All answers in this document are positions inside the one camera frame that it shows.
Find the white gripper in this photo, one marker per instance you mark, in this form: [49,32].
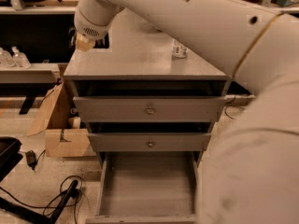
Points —
[88,29]

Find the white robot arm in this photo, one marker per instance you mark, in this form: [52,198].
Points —
[251,176]

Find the grey wooden drawer cabinet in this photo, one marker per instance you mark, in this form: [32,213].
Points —
[139,64]

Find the grey top drawer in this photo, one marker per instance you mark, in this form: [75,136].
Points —
[120,109]

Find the grey middle drawer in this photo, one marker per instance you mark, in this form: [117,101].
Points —
[119,142]

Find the grey open bottom drawer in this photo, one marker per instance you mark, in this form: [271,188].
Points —
[147,188]

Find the clear sanitizer pump bottle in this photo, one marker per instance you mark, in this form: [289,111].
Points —
[20,59]

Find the open cardboard box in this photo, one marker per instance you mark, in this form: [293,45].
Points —
[63,136]

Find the clear plastic water bottle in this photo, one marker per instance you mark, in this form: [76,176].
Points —
[179,50]

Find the black power adapter left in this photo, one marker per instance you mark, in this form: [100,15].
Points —
[31,159]

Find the black bin left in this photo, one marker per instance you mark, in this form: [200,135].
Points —
[9,155]

